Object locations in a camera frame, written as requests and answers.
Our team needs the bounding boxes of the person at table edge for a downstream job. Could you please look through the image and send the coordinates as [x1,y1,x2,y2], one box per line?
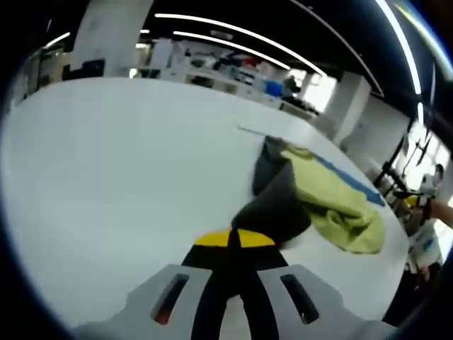
[405,219,447,284]

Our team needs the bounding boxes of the black metal frame stand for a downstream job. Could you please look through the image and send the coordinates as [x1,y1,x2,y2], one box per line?
[374,116,442,210]

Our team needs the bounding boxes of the white square pillar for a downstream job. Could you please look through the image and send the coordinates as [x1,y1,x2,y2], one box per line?
[334,76,373,146]
[72,0,155,77]

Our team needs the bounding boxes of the black floor cabinet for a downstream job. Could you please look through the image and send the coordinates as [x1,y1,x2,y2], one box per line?
[63,59,105,81]

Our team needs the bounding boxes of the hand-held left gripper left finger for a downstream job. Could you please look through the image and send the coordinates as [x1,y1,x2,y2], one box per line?
[122,228,236,340]

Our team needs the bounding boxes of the white upright panel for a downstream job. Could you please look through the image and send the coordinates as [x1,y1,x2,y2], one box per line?
[151,38,178,72]

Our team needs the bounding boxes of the long ceiling light strip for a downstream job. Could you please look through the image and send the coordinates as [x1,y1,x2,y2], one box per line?
[154,13,328,77]
[173,30,292,71]
[374,0,424,95]

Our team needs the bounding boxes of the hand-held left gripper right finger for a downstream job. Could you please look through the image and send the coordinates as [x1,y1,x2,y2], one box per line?
[231,228,345,340]

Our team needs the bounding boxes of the yellow blue black garment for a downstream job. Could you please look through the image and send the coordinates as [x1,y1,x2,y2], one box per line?
[231,135,386,255]

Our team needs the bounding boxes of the white cabinet counter row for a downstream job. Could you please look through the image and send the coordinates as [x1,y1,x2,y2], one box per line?
[130,65,319,120]

